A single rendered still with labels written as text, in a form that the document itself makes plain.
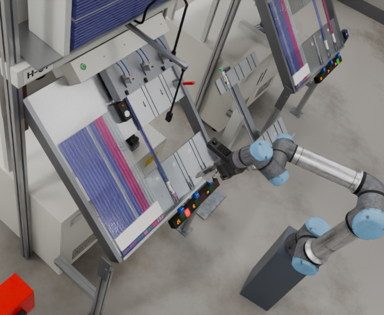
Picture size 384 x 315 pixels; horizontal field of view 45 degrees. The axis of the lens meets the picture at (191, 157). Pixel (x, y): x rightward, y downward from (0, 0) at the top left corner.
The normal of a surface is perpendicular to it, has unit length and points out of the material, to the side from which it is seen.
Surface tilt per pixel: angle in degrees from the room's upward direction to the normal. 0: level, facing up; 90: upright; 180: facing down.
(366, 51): 0
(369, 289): 0
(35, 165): 0
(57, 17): 90
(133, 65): 43
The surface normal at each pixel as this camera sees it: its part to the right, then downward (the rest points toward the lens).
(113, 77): 0.70, -0.02
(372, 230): -0.33, 0.60
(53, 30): -0.60, 0.54
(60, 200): 0.24, -0.59
